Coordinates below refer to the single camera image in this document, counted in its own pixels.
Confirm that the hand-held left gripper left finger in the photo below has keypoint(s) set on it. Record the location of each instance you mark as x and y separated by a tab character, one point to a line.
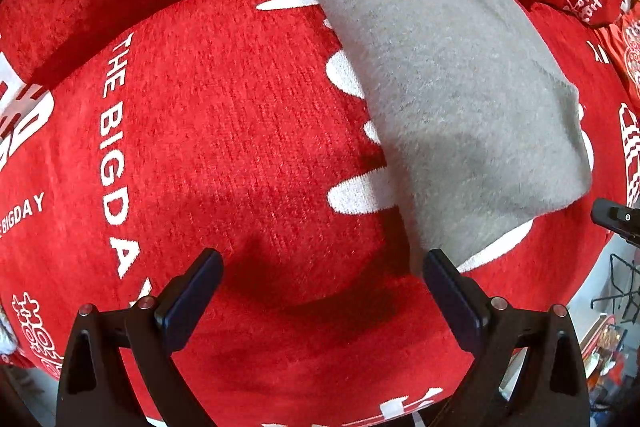
187	307

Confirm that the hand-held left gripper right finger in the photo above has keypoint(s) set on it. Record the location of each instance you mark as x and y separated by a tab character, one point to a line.
457	307

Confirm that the orange patterned cloth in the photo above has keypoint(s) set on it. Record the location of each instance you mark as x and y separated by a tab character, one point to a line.
631	52

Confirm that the grey knitted garment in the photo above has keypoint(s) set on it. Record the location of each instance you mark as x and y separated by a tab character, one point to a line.
440	87

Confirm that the red printed sofa cover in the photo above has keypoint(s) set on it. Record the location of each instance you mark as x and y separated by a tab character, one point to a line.
210	147

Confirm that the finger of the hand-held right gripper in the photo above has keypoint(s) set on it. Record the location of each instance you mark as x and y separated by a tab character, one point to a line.
620	219

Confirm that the red gold gift box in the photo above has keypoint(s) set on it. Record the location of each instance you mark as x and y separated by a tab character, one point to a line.
602	347

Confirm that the black metal rack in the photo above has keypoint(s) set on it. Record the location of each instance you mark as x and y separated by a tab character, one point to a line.
625	287

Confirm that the grey white cloth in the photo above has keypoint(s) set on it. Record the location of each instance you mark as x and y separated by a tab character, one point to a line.
7	337

